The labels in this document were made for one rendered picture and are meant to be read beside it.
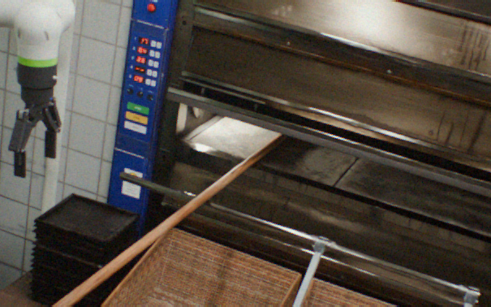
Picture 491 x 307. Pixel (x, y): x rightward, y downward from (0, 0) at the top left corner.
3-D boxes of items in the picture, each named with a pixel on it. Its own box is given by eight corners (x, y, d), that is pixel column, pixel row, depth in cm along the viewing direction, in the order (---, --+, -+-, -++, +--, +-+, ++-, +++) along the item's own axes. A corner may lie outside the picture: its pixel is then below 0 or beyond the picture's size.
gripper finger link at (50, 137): (45, 131, 225) (46, 130, 226) (44, 157, 228) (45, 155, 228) (55, 133, 224) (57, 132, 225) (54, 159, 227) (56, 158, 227)
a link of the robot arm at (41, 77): (47, 70, 205) (67, 60, 214) (3, 60, 209) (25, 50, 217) (46, 95, 208) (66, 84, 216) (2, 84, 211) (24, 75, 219)
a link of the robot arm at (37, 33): (7, 4, 201) (56, 10, 200) (23, -8, 212) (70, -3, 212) (6, 64, 206) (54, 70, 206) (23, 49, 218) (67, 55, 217)
